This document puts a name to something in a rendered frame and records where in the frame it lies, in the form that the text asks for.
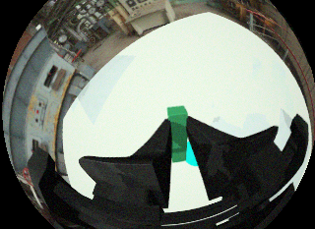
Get green rectangular post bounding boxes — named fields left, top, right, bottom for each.
left=168, top=104, right=188, bottom=162

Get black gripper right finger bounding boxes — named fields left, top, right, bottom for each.
left=186, top=116, right=279, bottom=200

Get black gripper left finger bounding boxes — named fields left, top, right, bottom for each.
left=79, top=118, right=172, bottom=208

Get cyan circle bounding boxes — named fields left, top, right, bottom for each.
left=186, top=142, right=198, bottom=166

